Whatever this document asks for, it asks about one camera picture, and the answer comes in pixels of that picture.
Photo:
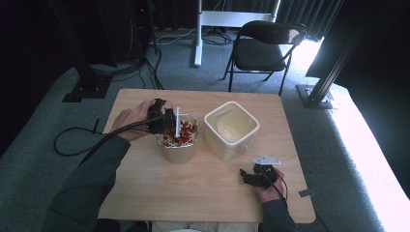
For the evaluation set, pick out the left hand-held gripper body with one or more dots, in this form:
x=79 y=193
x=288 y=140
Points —
x=156 y=119

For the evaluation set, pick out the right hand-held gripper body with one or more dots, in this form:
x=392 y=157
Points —
x=266 y=175

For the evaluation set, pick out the white spoon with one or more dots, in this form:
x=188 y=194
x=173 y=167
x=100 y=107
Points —
x=177 y=122

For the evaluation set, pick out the pile of red beige snacks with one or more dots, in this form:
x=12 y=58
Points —
x=187 y=135

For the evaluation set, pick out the beige container with metal rim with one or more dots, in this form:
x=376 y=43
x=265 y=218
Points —
x=177 y=155

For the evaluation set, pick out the white square bin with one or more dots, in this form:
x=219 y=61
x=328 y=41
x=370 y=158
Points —
x=225 y=146

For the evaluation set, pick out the person's right hand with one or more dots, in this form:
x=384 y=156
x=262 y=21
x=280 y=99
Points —
x=269 y=195

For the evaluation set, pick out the person's left hand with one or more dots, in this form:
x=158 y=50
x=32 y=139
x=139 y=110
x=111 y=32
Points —
x=133 y=122

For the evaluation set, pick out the grey tape strip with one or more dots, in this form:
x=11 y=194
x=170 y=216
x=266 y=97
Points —
x=307 y=193

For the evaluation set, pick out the black metal stand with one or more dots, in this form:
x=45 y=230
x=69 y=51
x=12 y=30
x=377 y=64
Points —
x=87 y=87
x=317 y=93

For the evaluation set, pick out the black equipment cabinet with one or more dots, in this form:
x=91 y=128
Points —
x=129 y=32

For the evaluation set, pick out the black folding chair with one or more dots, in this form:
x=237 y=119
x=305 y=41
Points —
x=257 y=54

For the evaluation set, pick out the dark curtain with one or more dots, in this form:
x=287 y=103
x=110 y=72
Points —
x=306 y=13

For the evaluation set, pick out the white desk frame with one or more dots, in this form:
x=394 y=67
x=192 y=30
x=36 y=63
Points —
x=198 y=48

